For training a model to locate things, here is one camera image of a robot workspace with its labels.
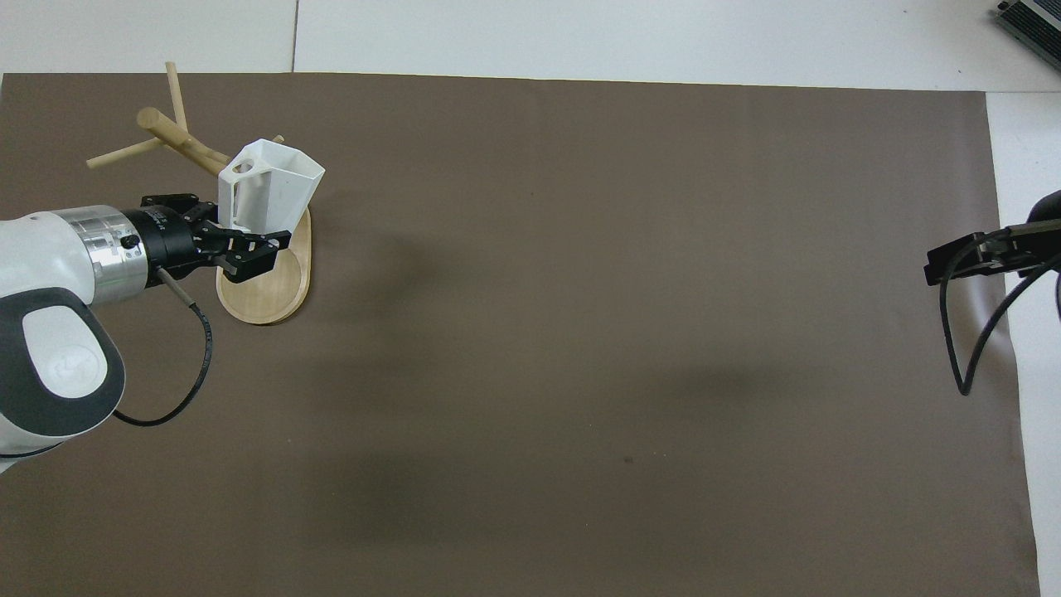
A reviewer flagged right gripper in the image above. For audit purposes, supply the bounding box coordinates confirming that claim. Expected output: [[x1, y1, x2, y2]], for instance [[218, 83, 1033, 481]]
[[1003, 190, 1061, 278]]

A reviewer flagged white angular cup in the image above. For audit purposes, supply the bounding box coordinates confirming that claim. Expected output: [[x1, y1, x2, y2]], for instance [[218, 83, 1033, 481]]
[[217, 138, 326, 234]]

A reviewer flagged grey ribbed device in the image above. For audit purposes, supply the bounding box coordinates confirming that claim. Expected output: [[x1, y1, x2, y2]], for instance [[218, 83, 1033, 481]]
[[995, 0, 1061, 61]]

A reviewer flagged black cable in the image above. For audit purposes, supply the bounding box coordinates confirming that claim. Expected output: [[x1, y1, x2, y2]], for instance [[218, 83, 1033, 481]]
[[938, 235, 1061, 397], [111, 267, 215, 429]]

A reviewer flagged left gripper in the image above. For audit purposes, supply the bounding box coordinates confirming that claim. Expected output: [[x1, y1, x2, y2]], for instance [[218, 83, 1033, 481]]
[[124, 193, 293, 289]]

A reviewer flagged wooden cup rack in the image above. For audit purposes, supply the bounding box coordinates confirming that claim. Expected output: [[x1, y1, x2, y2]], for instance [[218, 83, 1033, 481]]
[[86, 61, 314, 326]]

